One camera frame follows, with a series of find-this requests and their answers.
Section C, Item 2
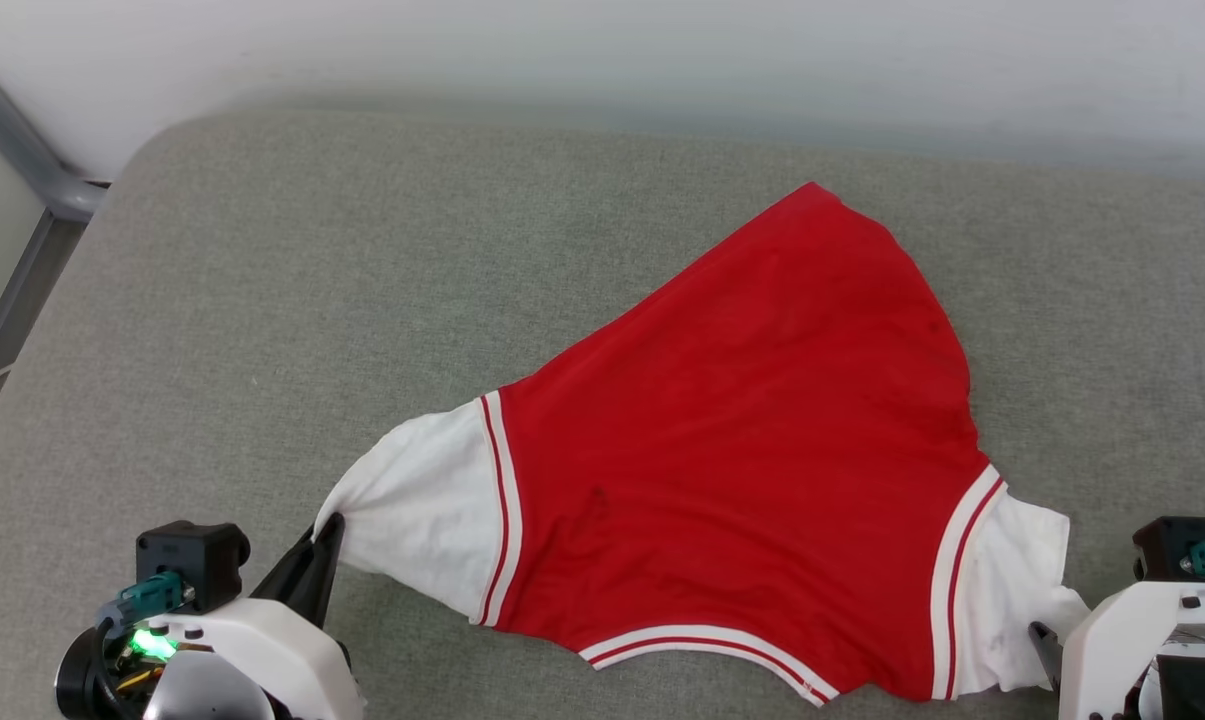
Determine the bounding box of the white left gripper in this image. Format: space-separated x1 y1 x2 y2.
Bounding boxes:
147 513 365 720

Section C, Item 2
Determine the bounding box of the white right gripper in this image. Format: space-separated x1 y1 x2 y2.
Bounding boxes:
1028 580 1205 720

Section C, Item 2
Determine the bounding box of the red white basketball jersey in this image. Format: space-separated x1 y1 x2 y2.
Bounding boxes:
314 182 1093 707

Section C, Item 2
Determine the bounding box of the grey fabric sofa cushion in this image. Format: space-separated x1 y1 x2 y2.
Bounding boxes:
0 105 1205 720

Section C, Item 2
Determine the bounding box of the teal left camera plug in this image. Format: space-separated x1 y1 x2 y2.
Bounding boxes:
97 572 189 631

